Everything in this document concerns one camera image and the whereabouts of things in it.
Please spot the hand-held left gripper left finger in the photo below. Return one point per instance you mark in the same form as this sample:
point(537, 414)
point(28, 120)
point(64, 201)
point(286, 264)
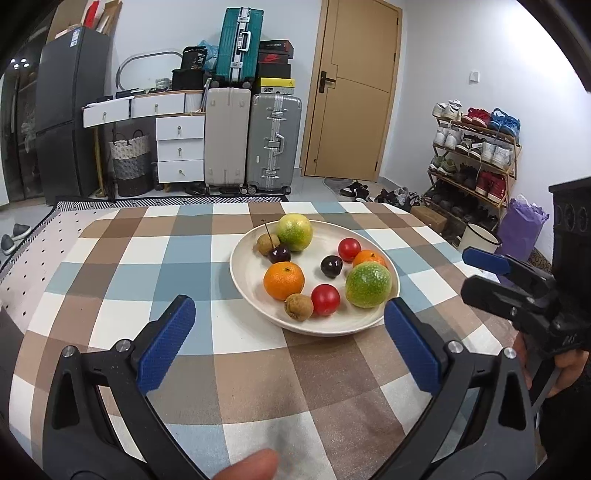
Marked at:
point(166, 341)

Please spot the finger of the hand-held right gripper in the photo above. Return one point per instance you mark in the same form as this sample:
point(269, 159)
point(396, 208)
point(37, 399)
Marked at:
point(485, 259)
point(489, 293)

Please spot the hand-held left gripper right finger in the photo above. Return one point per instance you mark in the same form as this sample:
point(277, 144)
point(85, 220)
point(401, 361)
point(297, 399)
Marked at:
point(413, 346)

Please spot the green citrus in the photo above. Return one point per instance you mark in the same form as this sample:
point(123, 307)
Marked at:
point(368, 285)

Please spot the orange mandarin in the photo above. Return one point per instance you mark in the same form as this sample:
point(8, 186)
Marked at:
point(284, 280)
point(369, 257)

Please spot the red cherry tomato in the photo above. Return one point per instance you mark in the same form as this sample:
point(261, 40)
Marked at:
point(325, 300)
point(349, 249)

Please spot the cream oval plate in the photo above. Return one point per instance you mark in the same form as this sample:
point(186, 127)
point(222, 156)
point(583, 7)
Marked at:
point(251, 272)

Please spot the dark plum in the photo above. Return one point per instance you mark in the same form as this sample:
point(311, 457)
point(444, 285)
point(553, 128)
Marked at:
point(331, 266)

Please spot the brown kiwi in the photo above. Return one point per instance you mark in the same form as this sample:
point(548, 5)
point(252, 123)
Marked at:
point(267, 243)
point(298, 307)

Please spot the dark cherry with stem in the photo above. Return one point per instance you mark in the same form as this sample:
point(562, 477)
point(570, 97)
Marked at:
point(279, 254)

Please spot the green-yellow citrus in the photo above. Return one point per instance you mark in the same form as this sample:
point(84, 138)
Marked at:
point(294, 230)

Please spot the person's right hand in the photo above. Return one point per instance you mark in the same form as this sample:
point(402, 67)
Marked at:
point(572, 374)

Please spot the person's left hand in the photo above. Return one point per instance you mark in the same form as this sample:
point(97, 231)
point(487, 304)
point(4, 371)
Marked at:
point(251, 467)

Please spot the white enamel bucket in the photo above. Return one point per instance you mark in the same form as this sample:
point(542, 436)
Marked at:
point(478, 240)

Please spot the purple bag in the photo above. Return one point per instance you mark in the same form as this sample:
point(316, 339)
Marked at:
point(521, 226)

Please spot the small cardboard box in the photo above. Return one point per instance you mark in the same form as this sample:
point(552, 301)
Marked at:
point(429, 218)

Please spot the wooden shoe rack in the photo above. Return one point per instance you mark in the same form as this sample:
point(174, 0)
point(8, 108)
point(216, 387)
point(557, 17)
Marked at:
point(514, 161)

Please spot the row of sneakers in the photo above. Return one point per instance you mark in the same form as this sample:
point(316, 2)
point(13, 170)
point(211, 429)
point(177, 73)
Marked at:
point(489, 154)

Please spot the pile of dark shoes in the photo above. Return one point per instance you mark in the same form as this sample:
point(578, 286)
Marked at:
point(392, 196)

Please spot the grey doormat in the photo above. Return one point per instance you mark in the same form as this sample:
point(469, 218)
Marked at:
point(332, 182)

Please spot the grey slipper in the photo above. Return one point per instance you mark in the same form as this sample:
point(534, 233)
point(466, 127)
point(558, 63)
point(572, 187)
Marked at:
point(21, 230)
point(6, 243)

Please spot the woven laundry basket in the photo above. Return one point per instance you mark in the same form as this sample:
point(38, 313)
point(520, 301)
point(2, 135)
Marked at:
point(130, 161)

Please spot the white drawer dresser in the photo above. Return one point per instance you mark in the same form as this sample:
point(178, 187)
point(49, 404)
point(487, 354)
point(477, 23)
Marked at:
point(180, 152)

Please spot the wooden door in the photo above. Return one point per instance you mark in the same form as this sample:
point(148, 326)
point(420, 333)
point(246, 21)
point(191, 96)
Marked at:
point(355, 115)

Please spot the beige suitcase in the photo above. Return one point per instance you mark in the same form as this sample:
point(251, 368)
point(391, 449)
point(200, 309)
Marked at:
point(226, 138)

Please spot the silver suitcase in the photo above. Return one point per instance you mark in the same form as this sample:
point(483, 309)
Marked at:
point(272, 138)

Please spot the dark grey refrigerator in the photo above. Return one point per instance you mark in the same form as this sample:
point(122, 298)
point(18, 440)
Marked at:
point(69, 115)

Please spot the glass door cabinet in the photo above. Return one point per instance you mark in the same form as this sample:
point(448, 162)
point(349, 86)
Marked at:
point(21, 138)

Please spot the white slotted basket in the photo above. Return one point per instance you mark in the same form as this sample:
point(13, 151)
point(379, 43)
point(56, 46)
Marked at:
point(162, 83)

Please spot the black storage box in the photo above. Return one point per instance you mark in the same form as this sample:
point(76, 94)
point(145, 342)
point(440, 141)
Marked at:
point(188, 79)

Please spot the yellow and black box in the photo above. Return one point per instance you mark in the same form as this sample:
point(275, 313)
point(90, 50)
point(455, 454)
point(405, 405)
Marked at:
point(277, 86)

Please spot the plain black shoebox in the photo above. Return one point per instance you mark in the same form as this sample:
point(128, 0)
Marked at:
point(274, 71)

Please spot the black paper bag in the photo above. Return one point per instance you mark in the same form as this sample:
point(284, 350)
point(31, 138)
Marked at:
point(193, 59)

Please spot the black shoebox red logo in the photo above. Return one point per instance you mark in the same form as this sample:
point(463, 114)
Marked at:
point(274, 57)

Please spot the blue plastic bag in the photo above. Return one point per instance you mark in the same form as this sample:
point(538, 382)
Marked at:
point(208, 50)

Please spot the black shoebox red label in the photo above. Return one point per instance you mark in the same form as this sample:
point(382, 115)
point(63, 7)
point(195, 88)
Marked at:
point(276, 46)

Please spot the teal suitcase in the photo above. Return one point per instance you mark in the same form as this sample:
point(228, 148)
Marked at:
point(235, 46)

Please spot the open cardboard box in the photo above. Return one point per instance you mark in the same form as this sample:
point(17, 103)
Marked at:
point(111, 16)

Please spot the red flat package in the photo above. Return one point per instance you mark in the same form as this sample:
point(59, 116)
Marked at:
point(91, 13)

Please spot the large cardboard box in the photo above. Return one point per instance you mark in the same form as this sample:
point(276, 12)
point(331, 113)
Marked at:
point(67, 18)

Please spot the white wall switch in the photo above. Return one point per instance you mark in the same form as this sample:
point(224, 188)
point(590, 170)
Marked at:
point(474, 76)

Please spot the chrome tube frame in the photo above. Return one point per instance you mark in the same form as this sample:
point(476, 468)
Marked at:
point(121, 69)

